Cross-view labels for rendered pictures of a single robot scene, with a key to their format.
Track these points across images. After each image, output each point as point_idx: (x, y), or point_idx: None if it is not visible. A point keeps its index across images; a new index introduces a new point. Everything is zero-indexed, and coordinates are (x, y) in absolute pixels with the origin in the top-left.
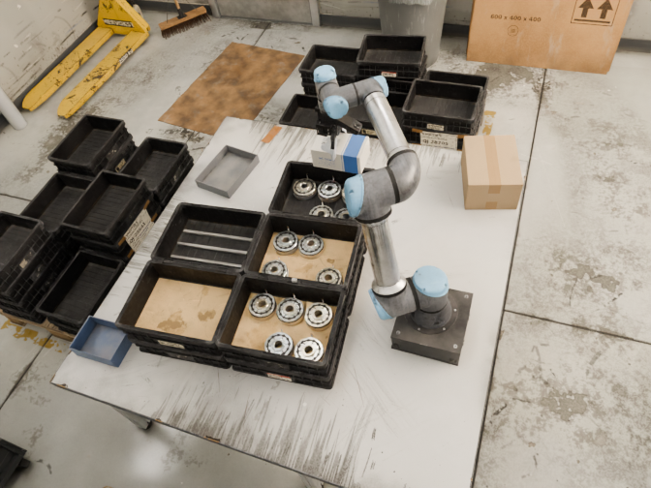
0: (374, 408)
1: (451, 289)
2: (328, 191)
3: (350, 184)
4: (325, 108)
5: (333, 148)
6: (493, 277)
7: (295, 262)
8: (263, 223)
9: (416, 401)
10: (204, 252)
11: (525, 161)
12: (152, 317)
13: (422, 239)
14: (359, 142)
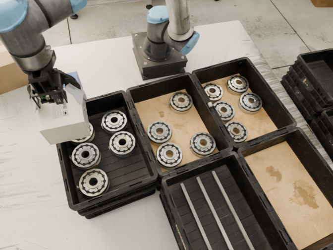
0: None
1: (135, 43)
2: (89, 151)
3: None
4: (79, 2)
5: (79, 84)
6: (103, 45)
7: (180, 138)
8: (175, 171)
9: (204, 51)
10: (228, 232)
11: None
12: (317, 221)
13: (91, 91)
14: None
